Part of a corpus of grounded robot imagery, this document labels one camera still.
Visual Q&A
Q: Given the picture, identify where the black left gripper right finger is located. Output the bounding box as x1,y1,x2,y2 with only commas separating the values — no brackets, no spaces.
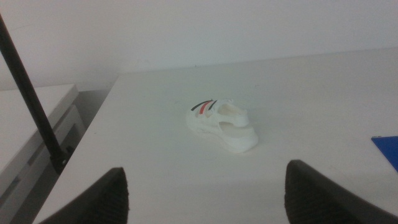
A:
284,159,398,224

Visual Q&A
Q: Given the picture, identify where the white shoe with red-black stripes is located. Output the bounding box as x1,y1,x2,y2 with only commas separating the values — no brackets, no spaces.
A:
185,98,259,154

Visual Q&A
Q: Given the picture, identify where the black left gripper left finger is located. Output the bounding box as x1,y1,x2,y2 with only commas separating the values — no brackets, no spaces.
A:
39,167,130,224

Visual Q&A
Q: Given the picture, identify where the black pole with clamp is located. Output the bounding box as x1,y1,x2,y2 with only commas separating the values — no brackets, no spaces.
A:
0,14,75,175

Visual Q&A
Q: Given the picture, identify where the blue rectangular mat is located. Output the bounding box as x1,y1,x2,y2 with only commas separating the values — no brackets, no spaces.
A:
371,135,398,173

